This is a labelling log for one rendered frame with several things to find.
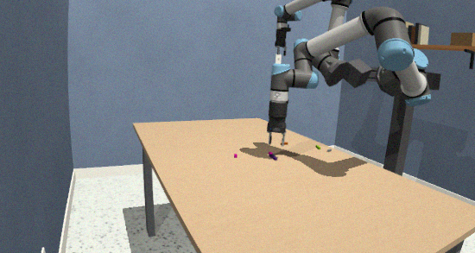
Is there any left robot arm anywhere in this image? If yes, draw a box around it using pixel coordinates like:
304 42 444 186
270 7 431 106

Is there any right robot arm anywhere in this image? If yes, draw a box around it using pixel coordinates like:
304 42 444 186
275 0 353 79

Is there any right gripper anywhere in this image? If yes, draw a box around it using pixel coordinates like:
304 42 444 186
275 22 291 56

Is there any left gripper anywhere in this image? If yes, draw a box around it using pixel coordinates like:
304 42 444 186
267 91 288 146

